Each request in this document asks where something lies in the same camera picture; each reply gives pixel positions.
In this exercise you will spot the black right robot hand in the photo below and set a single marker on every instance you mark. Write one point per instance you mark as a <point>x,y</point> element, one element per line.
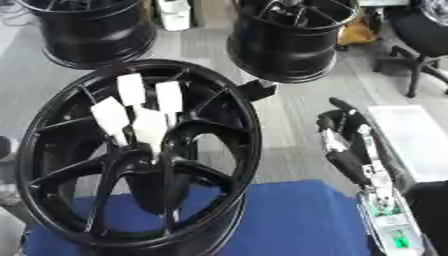
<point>348,160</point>

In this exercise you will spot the black spoked wheel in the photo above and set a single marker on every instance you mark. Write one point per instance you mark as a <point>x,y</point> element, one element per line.
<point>230,126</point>

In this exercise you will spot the black wheel rim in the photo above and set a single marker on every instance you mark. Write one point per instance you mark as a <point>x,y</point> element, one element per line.
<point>96,31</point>
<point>286,43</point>

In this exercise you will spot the white pin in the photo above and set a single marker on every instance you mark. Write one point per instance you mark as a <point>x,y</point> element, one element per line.
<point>109,117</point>
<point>150,127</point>
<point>130,89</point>
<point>169,97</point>

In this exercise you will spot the white flat panel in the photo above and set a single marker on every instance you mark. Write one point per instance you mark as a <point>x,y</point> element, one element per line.
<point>415,140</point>

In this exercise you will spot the black office chair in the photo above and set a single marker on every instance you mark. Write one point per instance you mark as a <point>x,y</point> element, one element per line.
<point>421,40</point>

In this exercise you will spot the white container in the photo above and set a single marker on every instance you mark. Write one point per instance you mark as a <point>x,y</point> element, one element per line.
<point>174,14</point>

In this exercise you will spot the black bracket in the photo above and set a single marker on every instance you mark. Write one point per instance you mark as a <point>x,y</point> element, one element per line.
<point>256,89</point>

